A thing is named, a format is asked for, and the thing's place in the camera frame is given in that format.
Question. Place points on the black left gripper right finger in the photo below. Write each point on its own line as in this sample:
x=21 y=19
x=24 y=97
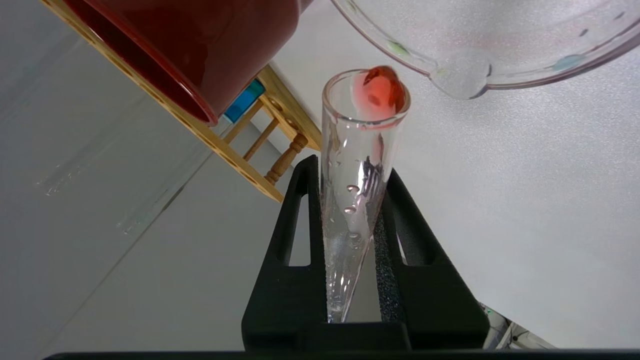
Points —
x=430 y=310

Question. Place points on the red pigment glass test tube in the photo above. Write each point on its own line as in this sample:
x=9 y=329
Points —
x=360 y=150

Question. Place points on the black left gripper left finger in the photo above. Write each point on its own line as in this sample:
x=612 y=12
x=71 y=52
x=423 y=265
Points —
x=285 y=305

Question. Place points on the wooden test tube rack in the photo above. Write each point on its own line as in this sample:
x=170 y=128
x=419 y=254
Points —
x=280 y=100

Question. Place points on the dark red plastic cup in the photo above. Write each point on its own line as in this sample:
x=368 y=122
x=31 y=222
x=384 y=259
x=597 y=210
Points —
x=200 y=45

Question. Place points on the blue pigment glass test tube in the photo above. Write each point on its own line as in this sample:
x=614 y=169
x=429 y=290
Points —
x=245 y=100

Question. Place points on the clear glass beaker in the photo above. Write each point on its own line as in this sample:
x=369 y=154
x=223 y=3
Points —
x=500 y=35

